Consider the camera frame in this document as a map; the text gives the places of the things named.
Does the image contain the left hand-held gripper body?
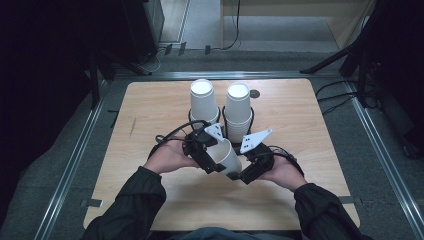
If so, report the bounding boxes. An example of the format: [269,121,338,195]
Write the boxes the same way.
[182,122,225,172]

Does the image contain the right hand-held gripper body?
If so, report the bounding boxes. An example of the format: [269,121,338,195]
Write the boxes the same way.
[238,128,276,185]

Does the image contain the single white paper cup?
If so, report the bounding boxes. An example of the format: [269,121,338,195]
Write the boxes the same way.
[205,137,243,177]

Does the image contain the black wire cup holder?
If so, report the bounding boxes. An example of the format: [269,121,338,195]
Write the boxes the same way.
[221,105,255,148]
[187,105,222,132]

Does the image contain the stack of white paper cups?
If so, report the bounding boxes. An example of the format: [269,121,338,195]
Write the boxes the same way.
[224,82,254,145]
[189,78,221,131]

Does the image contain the person's right hand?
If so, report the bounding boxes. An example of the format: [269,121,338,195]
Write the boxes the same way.
[257,154,309,193]

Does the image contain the person's left hand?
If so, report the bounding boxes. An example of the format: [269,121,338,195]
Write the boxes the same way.
[143,137,202,176]

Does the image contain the grey tape piece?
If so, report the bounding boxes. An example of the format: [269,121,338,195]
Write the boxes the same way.
[337,195,363,206]
[79,198,105,209]

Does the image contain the black metal stand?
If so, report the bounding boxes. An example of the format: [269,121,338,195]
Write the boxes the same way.
[87,49,154,110]

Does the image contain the dark cabinet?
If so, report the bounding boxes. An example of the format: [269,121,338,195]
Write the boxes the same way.
[120,0,166,65]

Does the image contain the black tripod stand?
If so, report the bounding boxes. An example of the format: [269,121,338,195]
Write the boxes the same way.
[299,0,424,109]

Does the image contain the light wooden furniture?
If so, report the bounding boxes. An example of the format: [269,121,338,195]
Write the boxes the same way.
[219,0,378,52]

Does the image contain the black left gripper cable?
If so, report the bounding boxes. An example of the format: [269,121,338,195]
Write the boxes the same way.
[147,119,212,160]

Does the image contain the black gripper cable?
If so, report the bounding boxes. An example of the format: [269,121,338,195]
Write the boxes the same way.
[267,144,306,178]
[147,119,212,160]

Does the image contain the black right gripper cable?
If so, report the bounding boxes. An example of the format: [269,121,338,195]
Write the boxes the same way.
[267,144,306,178]

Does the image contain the black floor cables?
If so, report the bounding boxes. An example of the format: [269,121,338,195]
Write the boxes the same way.
[314,79,379,117]

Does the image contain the metal floor rail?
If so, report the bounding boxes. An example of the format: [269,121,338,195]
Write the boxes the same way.
[32,79,112,240]
[343,80,424,240]

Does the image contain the black hanging cable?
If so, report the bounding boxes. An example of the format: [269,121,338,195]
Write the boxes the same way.
[221,0,242,52]

